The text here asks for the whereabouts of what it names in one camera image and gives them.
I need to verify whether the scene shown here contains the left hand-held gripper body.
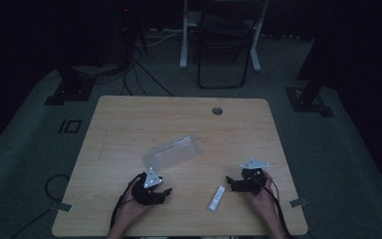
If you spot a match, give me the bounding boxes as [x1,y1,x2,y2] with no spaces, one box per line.
[131,166,167,206]

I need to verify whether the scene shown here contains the grey tape strip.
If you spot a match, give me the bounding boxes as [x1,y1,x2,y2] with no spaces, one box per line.
[288,197,308,209]
[50,201,73,213]

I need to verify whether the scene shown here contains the white desk frame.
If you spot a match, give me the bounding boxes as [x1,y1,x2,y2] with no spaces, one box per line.
[179,0,263,73]

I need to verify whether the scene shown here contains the black floor cables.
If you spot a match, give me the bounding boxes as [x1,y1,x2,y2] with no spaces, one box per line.
[94,29,175,98]

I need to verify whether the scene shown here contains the clear plastic bag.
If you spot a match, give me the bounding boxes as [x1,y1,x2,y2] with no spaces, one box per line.
[141,132,203,172]

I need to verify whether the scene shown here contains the person's left hand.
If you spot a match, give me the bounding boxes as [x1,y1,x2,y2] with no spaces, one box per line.
[114,190,150,230]

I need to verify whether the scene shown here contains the black stand base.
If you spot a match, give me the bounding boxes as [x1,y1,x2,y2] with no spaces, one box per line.
[44,64,97,107]
[285,85,335,119]

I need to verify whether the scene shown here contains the white tube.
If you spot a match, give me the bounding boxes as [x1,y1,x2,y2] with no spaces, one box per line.
[207,185,227,213]

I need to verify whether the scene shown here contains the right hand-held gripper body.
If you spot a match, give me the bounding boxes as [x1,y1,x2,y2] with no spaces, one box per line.
[230,157,272,196]

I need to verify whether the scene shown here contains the black floor cable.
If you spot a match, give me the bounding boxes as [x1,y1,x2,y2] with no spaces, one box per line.
[11,173,72,239]

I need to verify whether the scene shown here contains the person's right hand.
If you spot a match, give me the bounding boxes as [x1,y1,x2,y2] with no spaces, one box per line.
[243,169,281,220]

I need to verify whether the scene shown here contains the black folding chair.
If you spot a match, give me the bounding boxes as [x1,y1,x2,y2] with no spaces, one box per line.
[196,0,270,90]

